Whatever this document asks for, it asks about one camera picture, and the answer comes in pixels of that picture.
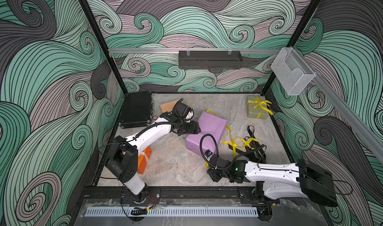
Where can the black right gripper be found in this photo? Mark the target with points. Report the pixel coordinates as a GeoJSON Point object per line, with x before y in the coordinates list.
{"type": "Point", "coordinates": [211, 172]}

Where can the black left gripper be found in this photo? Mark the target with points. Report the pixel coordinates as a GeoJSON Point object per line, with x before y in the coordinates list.
{"type": "Point", "coordinates": [193, 127]}

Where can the peach gift box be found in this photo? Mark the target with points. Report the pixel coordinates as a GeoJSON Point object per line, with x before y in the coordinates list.
{"type": "Point", "coordinates": [168, 107]}

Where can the black ribbon gold lettering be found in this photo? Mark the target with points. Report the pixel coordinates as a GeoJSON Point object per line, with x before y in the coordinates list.
{"type": "Point", "coordinates": [258, 156]}

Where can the yellow ribbon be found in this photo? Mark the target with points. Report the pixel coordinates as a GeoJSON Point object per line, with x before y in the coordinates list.
{"type": "Point", "coordinates": [231, 142]}
{"type": "Point", "coordinates": [261, 104]}

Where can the purple gift box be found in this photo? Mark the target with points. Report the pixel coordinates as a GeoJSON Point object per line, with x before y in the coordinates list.
{"type": "Point", "coordinates": [209, 124]}

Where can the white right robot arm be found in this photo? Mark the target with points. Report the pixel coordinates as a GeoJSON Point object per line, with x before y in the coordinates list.
{"type": "Point", "coordinates": [303, 179]}

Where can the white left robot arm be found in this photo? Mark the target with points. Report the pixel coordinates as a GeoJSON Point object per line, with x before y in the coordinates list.
{"type": "Point", "coordinates": [123, 154]}

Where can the orange gift box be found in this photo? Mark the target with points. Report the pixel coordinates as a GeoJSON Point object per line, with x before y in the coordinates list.
{"type": "Point", "coordinates": [143, 160]}

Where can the black case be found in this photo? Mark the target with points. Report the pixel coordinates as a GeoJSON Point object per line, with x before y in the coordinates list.
{"type": "Point", "coordinates": [137, 110]}

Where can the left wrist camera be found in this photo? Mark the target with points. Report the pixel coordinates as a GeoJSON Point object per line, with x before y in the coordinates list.
{"type": "Point", "coordinates": [183, 111]}

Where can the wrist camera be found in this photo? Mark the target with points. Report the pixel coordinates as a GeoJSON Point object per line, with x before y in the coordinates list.
{"type": "Point", "coordinates": [208, 154]}
{"type": "Point", "coordinates": [183, 111]}

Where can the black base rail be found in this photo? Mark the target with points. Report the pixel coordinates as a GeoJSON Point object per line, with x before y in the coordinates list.
{"type": "Point", "coordinates": [157, 195]}

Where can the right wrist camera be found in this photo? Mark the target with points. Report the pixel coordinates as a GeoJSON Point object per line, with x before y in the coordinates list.
{"type": "Point", "coordinates": [208, 154]}

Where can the white slotted cable duct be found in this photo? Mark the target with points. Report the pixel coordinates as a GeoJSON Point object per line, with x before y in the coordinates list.
{"type": "Point", "coordinates": [174, 212]}

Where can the black perforated wall tray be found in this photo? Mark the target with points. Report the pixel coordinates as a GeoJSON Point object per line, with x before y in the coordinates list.
{"type": "Point", "coordinates": [211, 60]}

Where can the aluminium rail back wall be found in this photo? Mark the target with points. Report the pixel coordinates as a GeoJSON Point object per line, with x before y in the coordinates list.
{"type": "Point", "coordinates": [141, 50]}

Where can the aluminium rail wall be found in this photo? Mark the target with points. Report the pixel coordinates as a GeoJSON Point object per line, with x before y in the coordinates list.
{"type": "Point", "coordinates": [141, 50]}
{"type": "Point", "coordinates": [358, 97]}

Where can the clear acrylic wall holder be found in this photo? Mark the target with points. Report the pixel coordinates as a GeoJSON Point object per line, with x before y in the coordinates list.
{"type": "Point", "coordinates": [292, 70]}

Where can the aluminium rail right wall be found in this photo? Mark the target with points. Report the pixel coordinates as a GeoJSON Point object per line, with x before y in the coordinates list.
{"type": "Point", "coordinates": [358, 97]}

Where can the black frame post left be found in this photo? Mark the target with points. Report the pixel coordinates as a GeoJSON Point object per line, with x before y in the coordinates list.
{"type": "Point", "coordinates": [94, 26]}

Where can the black frame post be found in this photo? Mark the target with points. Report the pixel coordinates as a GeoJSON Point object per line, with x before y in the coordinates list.
{"type": "Point", "coordinates": [94, 26]}
{"type": "Point", "coordinates": [307, 15]}

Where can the black frame post right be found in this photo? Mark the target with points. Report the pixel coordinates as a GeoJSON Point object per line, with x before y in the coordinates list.
{"type": "Point", "coordinates": [307, 15]}

